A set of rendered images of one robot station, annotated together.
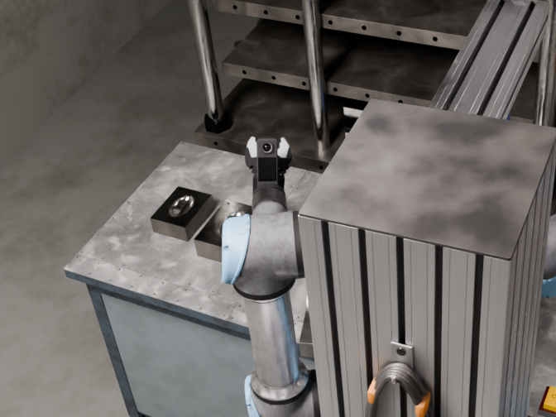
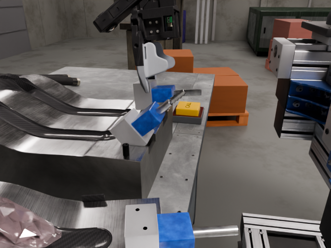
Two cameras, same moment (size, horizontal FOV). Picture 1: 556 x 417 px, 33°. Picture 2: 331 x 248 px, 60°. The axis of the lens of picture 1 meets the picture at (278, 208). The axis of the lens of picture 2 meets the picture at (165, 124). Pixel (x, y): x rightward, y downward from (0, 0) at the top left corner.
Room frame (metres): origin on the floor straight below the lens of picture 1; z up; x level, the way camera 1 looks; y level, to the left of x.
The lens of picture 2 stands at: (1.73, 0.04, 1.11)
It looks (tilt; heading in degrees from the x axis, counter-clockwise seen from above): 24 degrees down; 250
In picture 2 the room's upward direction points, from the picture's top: straight up
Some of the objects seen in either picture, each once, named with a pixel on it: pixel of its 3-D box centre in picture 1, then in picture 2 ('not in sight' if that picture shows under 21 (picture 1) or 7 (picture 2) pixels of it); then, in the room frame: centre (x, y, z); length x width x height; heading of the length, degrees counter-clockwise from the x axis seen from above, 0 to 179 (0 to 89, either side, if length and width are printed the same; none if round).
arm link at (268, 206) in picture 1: (270, 230); not in sight; (1.49, 0.02, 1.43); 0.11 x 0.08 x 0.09; 177
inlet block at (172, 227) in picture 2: not in sight; (182, 233); (1.62, -0.19, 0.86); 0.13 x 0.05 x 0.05; 165
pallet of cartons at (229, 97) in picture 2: not in sight; (188, 82); (0.58, -2.46, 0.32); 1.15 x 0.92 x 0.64; 152
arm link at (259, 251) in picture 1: (273, 329); not in sight; (1.23, 0.04, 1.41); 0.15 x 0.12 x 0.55; 87
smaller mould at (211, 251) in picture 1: (232, 232); not in sight; (2.19, 0.15, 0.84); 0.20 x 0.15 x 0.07; 148
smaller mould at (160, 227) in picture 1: (183, 213); not in sight; (2.32, 0.30, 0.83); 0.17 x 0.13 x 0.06; 148
